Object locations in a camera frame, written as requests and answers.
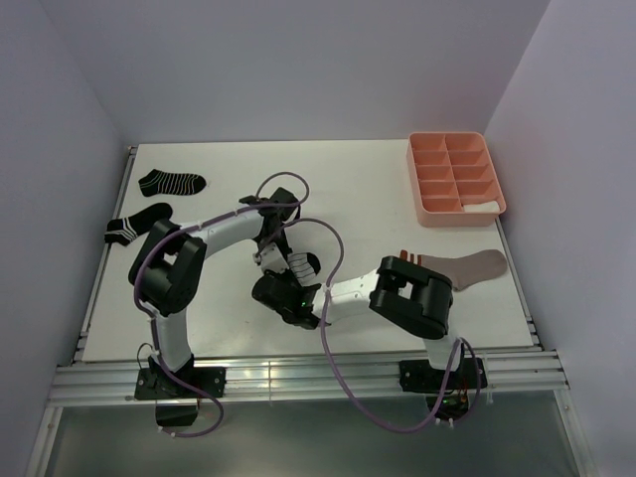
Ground white sock black toe heel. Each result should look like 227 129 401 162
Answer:
287 252 321 287

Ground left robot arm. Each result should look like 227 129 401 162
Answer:
128 188 303 397

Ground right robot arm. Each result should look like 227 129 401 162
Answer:
251 256 488 394

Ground black sock thin white stripes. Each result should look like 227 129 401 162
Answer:
138 169 207 197

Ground black sock white cuff stripes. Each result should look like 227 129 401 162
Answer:
103 203 173 246

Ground pink divided organizer tray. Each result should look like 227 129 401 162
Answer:
406 131 507 228

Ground taupe sock red cuff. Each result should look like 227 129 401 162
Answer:
398 249 508 292

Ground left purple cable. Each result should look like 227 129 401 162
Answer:
133 172 312 438

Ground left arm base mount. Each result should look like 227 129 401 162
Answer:
134 367 227 400

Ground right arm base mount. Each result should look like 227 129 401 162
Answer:
398 358 488 394

